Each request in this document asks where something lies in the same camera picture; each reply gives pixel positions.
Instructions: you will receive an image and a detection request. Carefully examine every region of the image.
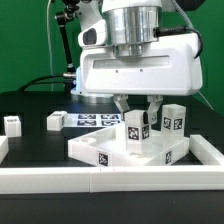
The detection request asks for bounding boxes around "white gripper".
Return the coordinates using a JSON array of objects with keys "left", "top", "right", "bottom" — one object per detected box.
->
[{"left": 78, "top": 20, "right": 202, "bottom": 124}]

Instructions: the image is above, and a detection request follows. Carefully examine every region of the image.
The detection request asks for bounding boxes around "white square tabletop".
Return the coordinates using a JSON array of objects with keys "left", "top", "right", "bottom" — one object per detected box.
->
[{"left": 68, "top": 123, "right": 189, "bottom": 167}]

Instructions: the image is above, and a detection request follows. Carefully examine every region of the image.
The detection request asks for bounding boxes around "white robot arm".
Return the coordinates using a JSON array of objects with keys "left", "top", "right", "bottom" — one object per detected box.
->
[{"left": 73, "top": 0, "right": 202, "bottom": 124}]

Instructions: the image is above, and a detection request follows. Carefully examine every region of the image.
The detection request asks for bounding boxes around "AprilTag base sheet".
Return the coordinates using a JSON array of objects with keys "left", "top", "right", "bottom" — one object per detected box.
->
[{"left": 64, "top": 113, "right": 121, "bottom": 127}]

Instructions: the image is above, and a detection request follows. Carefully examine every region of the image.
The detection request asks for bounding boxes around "black cable bundle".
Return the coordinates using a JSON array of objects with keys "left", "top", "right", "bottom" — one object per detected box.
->
[{"left": 18, "top": 73, "right": 78, "bottom": 93}]

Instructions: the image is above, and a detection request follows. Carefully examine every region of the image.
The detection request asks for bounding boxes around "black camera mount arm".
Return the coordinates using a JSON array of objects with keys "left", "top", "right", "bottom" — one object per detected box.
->
[{"left": 55, "top": 0, "right": 80, "bottom": 74}]

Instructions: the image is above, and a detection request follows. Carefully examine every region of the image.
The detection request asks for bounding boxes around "grey cable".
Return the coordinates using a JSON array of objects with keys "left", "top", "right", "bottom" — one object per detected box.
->
[{"left": 45, "top": 0, "right": 56, "bottom": 93}]

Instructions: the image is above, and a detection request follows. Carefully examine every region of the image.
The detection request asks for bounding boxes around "white U-shaped obstacle wall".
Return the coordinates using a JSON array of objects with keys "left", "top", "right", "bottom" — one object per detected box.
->
[{"left": 0, "top": 135, "right": 224, "bottom": 194}]

